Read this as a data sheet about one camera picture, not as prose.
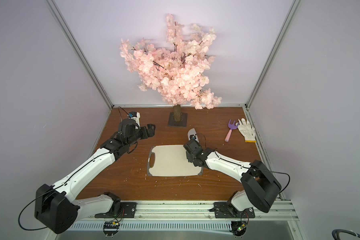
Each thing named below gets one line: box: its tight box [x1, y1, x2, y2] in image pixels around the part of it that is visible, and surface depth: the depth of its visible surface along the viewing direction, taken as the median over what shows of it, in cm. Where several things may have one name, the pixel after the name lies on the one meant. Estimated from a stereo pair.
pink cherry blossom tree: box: [119, 14, 222, 122], surface depth 73 cm
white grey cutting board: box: [147, 145, 204, 177], surface depth 91 cm
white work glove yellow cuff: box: [235, 118, 257, 143], surface depth 106 cm
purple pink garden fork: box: [224, 119, 239, 142], surface depth 108 cm
